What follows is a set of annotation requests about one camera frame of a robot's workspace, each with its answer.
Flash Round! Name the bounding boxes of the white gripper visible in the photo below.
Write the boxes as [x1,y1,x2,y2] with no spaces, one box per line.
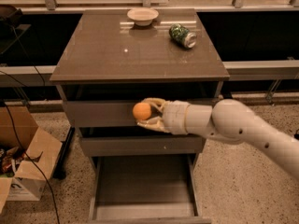
[136,98,190,135]

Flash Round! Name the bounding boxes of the orange fruit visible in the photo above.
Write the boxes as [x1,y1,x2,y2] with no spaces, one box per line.
[133,103,151,120]

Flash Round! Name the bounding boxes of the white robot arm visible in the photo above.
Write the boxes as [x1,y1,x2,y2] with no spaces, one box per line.
[133,98,299,178]

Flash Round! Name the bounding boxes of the grey drawer cabinet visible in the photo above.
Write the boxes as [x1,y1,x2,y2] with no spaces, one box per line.
[49,8,231,161]

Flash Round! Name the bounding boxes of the grey middle drawer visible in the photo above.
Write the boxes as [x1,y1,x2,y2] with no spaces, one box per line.
[79,135,206,157]

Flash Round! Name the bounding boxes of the grey drawer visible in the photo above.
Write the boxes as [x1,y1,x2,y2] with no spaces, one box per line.
[88,154,212,224]
[62,97,219,129]
[79,135,206,157]

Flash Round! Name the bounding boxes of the grey bottom drawer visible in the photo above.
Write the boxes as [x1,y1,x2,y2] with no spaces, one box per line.
[88,154,212,224]

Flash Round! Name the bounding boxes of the grey top drawer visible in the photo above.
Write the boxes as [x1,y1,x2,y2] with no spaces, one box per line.
[62,97,219,129]

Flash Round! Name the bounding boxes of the green soda can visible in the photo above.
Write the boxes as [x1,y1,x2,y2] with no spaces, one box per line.
[169,23,197,49]

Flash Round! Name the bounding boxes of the white ceramic bowl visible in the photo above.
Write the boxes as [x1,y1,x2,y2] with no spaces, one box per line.
[127,7,159,26]

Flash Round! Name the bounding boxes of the brown cardboard box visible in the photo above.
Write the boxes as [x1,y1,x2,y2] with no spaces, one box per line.
[0,106,62,212]

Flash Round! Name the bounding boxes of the snack packets in box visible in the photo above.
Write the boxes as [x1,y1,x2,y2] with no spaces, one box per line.
[0,147,24,177]

